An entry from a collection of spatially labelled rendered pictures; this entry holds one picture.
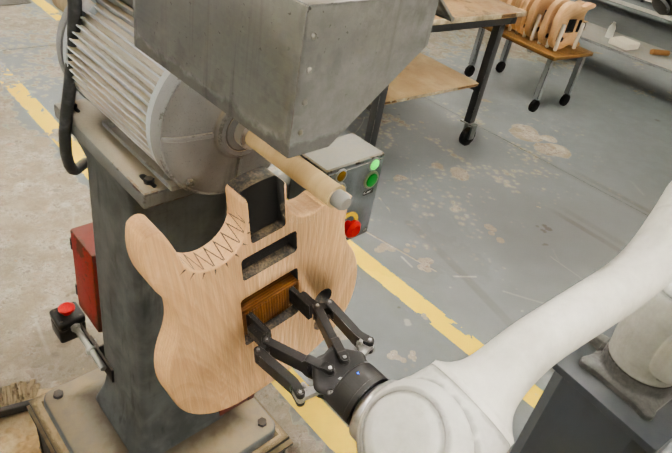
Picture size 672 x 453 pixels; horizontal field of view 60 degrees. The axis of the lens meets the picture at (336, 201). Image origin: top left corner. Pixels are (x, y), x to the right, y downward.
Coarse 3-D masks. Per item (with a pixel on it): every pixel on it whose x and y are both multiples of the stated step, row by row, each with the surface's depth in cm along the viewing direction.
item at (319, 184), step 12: (252, 144) 83; (264, 144) 81; (264, 156) 82; (276, 156) 80; (300, 156) 79; (288, 168) 78; (300, 168) 77; (312, 168) 77; (300, 180) 77; (312, 180) 75; (324, 180) 75; (312, 192) 76; (324, 192) 74
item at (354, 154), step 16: (336, 144) 115; (352, 144) 116; (368, 144) 117; (320, 160) 108; (336, 160) 109; (352, 160) 110; (368, 160) 112; (352, 176) 111; (368, 176) 114; (352, 192) 113; (368, 192) 117; (352, 208) 116; (368, 208) 120
